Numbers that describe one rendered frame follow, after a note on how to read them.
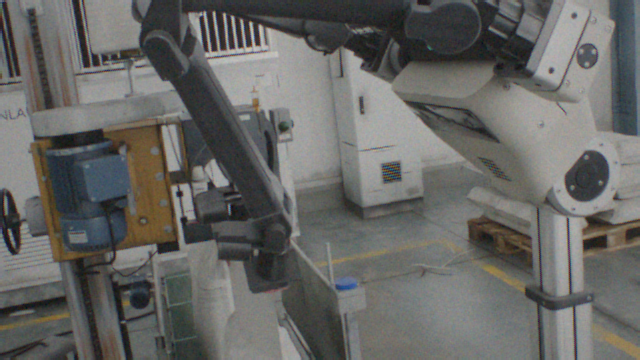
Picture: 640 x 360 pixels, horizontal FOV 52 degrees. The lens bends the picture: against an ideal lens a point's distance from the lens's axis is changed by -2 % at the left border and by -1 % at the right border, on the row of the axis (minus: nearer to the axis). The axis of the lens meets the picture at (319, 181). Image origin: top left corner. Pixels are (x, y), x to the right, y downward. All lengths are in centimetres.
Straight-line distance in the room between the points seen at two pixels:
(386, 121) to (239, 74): 154
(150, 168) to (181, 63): 89
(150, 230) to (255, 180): 79
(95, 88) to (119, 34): 293
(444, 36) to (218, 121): 35
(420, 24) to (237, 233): 50
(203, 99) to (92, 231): 70
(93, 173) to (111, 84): 299
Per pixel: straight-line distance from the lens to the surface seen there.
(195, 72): 96
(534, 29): 95
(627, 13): 734
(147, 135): 178
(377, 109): 554
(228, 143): 103
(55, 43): 183
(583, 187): 132
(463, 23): 90
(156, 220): 182
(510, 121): 112
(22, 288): 481
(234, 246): 118
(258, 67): 456
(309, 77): 598
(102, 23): 159
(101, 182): 153
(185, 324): 300
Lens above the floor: 150
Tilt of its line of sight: 12 degrees down
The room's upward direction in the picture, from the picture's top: 7 degrees counter-clockwise
